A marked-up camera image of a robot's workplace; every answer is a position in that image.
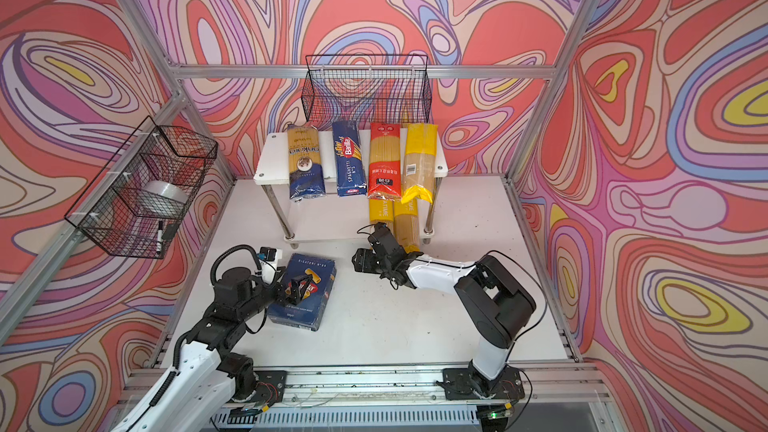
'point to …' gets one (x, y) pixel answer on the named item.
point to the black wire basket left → (137, 203)
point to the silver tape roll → (163, 199)
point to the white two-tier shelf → (273, 167)
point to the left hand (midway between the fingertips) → (301, 271)
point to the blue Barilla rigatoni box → (306, 314)
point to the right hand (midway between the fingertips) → (364, 265)
